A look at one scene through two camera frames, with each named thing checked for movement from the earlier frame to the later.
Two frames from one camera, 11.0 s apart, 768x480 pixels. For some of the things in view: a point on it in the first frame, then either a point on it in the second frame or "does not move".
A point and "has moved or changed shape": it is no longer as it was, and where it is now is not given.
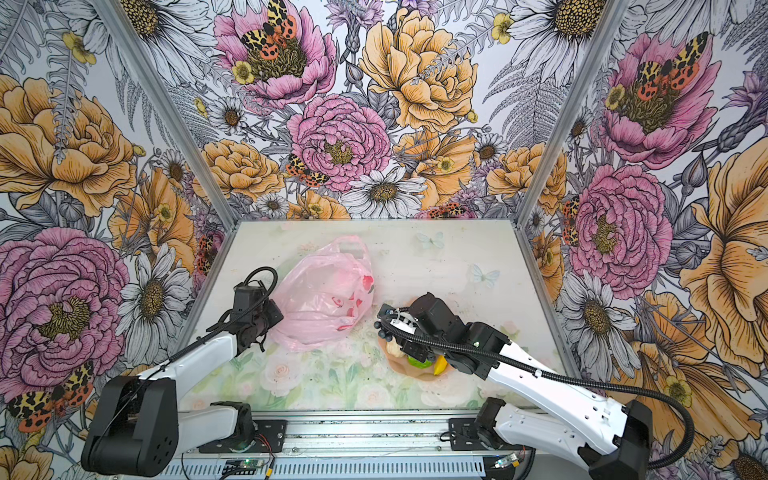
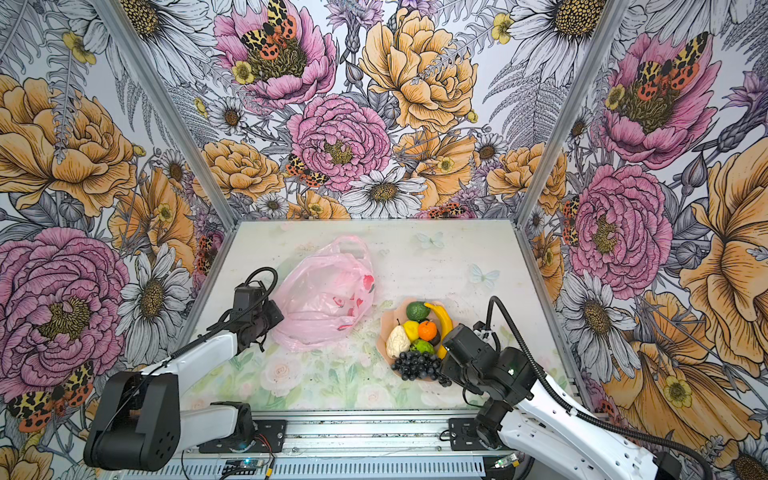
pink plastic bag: [323, 292] does not move
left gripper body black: [268, 317] does not move
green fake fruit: [418, 363] has moved or changed shape
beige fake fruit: [394, 349] does not move
